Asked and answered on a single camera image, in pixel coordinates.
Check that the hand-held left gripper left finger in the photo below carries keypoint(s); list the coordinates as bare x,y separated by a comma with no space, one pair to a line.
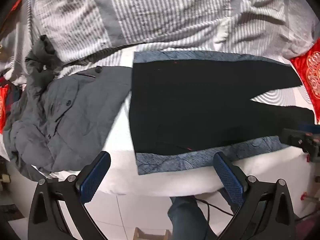
95,177

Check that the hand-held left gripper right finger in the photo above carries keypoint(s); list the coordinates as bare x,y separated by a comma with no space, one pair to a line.
228,180

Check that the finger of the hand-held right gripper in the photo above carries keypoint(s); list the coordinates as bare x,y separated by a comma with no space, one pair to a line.
291,136

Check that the black pants blue patterned sides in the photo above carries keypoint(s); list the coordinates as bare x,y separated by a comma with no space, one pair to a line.
200,105

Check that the white grey striped bed sheet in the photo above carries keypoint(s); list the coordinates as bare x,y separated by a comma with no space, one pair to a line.
175,182

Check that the person's leg in jeans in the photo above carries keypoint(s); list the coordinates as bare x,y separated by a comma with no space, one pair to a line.
190,220

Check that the red embroidered cushion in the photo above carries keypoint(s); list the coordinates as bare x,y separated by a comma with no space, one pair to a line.
310,80
3,107

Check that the grey button shirt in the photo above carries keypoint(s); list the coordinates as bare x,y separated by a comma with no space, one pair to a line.
82,110

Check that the cardboard box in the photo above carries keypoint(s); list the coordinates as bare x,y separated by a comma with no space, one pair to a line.
150,235

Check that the dark plaid cloth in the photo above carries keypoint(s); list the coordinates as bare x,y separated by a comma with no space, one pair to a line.
10,92

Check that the grey white striped quilt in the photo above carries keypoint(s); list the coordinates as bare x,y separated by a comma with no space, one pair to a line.
162,12

